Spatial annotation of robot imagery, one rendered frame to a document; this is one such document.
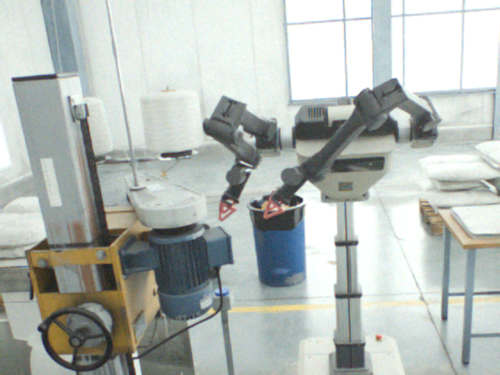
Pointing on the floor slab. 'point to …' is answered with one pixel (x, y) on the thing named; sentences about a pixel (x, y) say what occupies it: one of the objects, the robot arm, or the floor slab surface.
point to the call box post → (228, 341)
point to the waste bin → (279, 242)
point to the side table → (465, 278)
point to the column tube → (95, 280)
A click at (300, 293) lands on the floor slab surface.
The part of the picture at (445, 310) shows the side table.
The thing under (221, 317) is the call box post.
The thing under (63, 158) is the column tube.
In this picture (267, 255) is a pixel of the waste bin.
